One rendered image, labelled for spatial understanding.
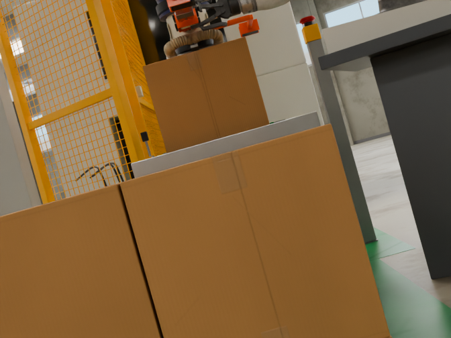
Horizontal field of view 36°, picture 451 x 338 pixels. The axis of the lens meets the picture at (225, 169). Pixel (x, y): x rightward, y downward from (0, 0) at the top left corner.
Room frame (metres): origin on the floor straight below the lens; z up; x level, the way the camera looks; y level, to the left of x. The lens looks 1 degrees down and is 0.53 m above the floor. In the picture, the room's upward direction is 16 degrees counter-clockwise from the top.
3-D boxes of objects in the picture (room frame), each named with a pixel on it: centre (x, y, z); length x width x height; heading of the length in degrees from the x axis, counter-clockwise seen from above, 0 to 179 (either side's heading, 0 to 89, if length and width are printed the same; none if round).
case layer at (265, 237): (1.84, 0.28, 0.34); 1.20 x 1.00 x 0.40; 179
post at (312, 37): (3.07, -0.53, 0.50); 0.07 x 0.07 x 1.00; 89
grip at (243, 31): (3.16, -0.28, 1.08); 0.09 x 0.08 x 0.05; 89
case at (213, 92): (2.86, -0.02, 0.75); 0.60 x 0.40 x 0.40; 177
